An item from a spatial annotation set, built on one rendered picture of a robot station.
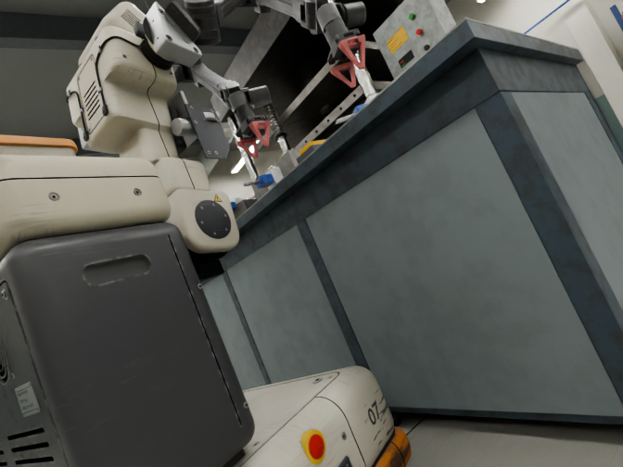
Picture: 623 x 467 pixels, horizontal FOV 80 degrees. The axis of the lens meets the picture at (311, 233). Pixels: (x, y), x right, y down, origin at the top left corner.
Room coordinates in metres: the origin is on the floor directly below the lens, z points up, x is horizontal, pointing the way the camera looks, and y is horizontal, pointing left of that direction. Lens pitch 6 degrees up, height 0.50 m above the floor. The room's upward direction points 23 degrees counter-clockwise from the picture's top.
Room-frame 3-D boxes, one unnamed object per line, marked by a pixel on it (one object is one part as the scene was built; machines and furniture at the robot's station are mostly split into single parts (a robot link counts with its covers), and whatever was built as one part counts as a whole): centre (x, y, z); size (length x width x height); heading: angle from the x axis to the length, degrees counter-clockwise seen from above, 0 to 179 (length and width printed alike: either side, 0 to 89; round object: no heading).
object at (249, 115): (1.13, 0.05, 1.04); 0.10 x 0.07 x 0.07; 39
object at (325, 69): (2.44, -0.48, 1.51); 1.10 x 0.70 x 0.05; 40
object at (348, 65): (0.93, -0.26, 0.96); 0.07 x 0.07 x 0.09; 13
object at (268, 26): (2.40, -0.44, 1.75); 1.30 x 0.84 x 0.61; 40
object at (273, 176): (1.11, 0.08, 0.83); 0.13 x 0.05 x 0.05; 130
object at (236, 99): (1.13, 0.04, 1.10); 0.07 x 0.06 x 0.07; 106
